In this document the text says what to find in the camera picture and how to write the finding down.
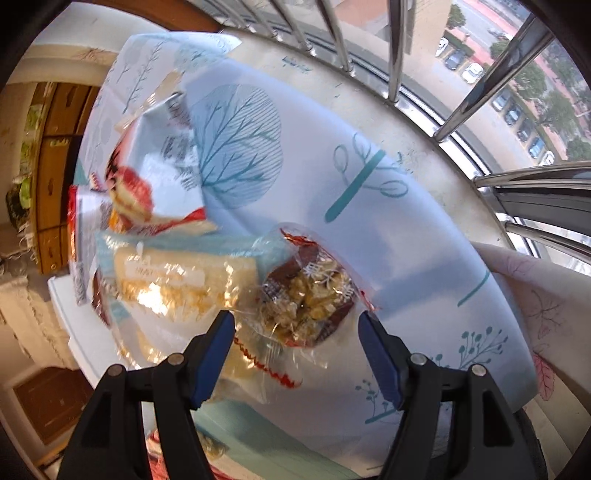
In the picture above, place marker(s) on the wooden desk with drawers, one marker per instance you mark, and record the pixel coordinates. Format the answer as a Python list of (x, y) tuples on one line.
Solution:
[(63, 110)]

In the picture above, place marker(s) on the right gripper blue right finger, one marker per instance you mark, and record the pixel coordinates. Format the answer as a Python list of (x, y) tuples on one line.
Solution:
[(413, 384)]

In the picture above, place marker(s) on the red jujube snack bag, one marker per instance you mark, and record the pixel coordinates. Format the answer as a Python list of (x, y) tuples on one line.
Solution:
[(153, 177)]

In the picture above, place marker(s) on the walnut snack clear red bag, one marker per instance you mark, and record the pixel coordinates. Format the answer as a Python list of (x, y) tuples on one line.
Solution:
[(304, 296)]

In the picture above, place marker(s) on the metal window grille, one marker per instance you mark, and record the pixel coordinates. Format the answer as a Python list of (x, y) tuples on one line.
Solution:
[(541, 117)]

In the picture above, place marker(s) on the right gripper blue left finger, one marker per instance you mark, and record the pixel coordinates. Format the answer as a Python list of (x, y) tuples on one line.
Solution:
[(181, 384)]

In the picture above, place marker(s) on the floral pink white blanket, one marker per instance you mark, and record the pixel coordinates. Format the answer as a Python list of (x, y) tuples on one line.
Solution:
[(552, 304)]

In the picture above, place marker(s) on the brown wooden door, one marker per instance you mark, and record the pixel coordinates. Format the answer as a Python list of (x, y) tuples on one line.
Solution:
[(52, 400)]

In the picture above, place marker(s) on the red white biscuit pack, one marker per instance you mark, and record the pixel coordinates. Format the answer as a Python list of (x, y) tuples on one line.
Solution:
[(88, 212)]

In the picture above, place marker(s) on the large Calleton bread bag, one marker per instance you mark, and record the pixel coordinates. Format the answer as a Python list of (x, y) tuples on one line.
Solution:
[(159, 292)]

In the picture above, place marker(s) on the blue white patterned tablecloth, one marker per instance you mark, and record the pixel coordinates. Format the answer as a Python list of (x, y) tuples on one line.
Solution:
[(268, 156)]

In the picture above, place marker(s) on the white plastic storage bin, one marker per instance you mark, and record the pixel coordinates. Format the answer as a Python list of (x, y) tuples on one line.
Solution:
[(93, 345)]

